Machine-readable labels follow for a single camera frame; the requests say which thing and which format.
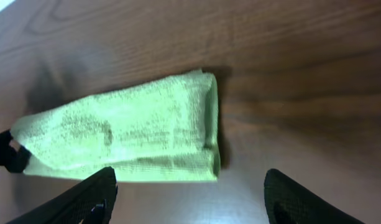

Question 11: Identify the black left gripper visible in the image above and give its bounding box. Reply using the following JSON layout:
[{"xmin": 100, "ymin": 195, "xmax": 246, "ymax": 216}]
[{"xmin": 0, "ymin": 129, "xmax": 31, "ymax": 174}]

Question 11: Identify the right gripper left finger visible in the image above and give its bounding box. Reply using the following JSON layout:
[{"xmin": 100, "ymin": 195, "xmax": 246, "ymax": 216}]
[{"xmin": 8, "ymin": 167, "xmax": 117, "ymax": 224}]

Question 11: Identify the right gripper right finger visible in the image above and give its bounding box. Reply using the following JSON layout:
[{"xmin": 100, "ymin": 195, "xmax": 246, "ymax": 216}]
[{"xmin": 264, "ymin": 169, "xmax": 363, "ymax": 224}]

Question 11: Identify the light green microfiber cloth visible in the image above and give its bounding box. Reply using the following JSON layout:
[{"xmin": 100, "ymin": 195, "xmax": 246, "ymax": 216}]
[{"xmin": 11, "ymin": 70, "xmax": 220, "ymax": 182}]

